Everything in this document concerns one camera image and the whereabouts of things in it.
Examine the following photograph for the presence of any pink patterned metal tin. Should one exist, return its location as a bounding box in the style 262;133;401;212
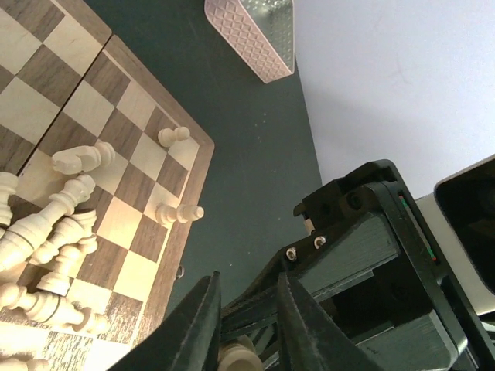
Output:
204;0;295;83

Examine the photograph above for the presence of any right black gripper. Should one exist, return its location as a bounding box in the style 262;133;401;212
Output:
270;160;476;370

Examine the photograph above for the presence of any white chess knight lying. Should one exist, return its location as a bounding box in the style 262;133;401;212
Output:
52;141;116;175

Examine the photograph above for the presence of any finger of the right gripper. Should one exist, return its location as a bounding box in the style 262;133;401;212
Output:
220;266;282;343

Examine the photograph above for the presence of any wooden chess board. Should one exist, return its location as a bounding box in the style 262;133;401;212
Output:
1;1;213;370

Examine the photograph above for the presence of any white pawn on board corner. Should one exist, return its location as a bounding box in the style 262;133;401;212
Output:
158;127;190;148

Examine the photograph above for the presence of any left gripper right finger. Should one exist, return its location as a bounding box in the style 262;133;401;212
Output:
277;274;381;371

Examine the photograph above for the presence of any white chess pawn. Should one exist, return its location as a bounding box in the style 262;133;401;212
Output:
217;335;264;371

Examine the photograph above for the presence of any white pawn near board edge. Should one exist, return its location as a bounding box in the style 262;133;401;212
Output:
155;203;205;226

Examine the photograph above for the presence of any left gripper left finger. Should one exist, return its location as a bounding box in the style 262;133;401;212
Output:
111;271;221;371

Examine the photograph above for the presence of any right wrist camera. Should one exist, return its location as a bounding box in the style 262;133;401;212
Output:
416;155;494;315

